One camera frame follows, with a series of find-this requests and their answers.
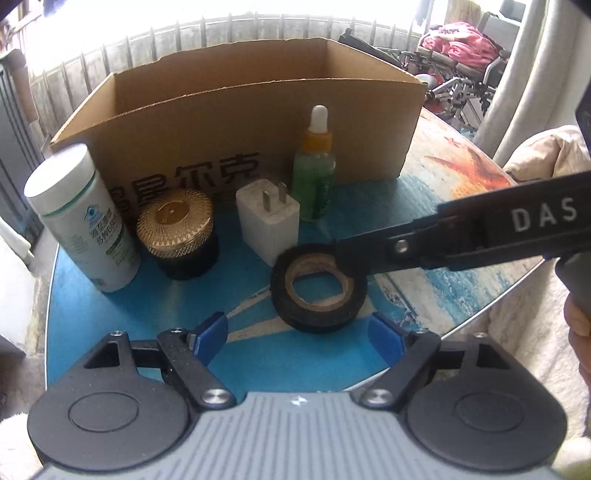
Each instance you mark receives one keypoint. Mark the black wheelchair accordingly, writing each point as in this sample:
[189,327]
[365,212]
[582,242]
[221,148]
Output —
[461,87]

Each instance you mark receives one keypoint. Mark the pink cloth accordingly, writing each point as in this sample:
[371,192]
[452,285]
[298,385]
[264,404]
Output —
[461,46]

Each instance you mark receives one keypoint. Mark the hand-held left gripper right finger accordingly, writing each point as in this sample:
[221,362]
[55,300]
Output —
[385,333]

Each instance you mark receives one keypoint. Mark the brown rolled mat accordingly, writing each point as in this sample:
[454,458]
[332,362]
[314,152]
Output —
[22,78]

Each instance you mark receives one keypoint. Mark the green dropper bottle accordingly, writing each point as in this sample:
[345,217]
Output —
[314,180]

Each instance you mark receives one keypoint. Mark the person's right hand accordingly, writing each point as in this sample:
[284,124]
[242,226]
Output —
[581,327]

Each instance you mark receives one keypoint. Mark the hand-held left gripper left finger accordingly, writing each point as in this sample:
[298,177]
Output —
[212,333]

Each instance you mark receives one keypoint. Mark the white curtain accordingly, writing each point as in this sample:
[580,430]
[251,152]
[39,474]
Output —
[531,69]

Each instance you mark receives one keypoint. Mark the white charger plug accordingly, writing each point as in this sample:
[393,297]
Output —
[268,221]

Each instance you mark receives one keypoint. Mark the metal balcony railing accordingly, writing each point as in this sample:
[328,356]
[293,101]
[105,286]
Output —
[60,92]

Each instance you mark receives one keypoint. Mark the white plastic bottle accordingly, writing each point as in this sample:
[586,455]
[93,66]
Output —
[87,221]

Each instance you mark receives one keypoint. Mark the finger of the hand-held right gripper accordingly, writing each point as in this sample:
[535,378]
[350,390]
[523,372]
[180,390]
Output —
[378,251]

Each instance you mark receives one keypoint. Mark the black jar with gold lid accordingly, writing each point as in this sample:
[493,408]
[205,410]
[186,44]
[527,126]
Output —
[180,230]

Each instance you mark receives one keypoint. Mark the grey cabinet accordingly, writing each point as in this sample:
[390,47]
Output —
[14,138]

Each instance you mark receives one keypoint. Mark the black tape roll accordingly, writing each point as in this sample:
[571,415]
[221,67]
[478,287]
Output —
[318,318]

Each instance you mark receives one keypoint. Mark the brown cardboard box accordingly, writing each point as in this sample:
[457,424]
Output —
[231,120]

